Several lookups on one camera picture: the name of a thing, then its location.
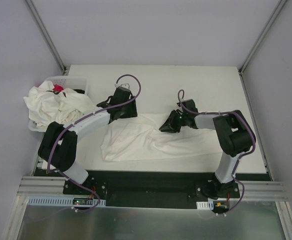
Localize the pink t-shirt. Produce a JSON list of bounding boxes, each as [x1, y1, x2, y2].
[[53, 84, 64, 92]]

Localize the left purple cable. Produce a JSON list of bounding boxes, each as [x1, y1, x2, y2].
[[45, 74, 142, 181]]

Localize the purple cable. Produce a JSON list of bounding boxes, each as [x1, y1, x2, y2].
[[177, 89, 257, 176], [45, 74, 142, 181]]

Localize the aluminium front rail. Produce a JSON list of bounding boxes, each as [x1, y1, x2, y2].
[[17, 176, 289, 202]]

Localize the white cable duct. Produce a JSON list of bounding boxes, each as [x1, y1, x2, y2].
[[196, 200, 214, 211], [28, 196, 106, 208]]

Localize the right white cable duct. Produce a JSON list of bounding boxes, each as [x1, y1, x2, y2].
[[196, 200, 214, 211]]

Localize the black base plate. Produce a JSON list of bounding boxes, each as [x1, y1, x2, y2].
[[62, 169, 239, 210]]

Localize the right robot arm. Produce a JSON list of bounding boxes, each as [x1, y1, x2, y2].
[[159, 99, 256, 198]]

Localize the white red-print t-shirt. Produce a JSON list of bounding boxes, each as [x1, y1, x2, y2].
[[100, 113, 222, 162]]

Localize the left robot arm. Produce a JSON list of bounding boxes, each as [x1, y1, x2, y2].
[[38, 86, 138, 195]]

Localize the left white cable duct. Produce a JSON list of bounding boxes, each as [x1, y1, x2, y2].
[[28, 196, 106, 208]]

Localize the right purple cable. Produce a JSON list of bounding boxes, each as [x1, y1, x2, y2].
[[177, 89, 257, 176]]

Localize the white t-shirt pile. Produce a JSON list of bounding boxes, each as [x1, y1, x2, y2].
[[23, 80, 96, 130]]

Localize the white plastic laundry basket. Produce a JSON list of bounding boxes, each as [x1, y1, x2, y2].
[[28, 75, 90, 133]]

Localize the aluminium frame post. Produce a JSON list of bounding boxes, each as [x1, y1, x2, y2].
[[238, 0, 289, 76], [23, 0, 67, 75]]

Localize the right aluminium frame post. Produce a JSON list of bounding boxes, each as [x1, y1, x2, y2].
[[238, 0, 289, 76]]

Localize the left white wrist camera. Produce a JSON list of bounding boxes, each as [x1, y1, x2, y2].
[[115, 83, 131, 90]]

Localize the left aluminium frame post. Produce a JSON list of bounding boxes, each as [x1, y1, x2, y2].
[[23, 0, 67, 75]]

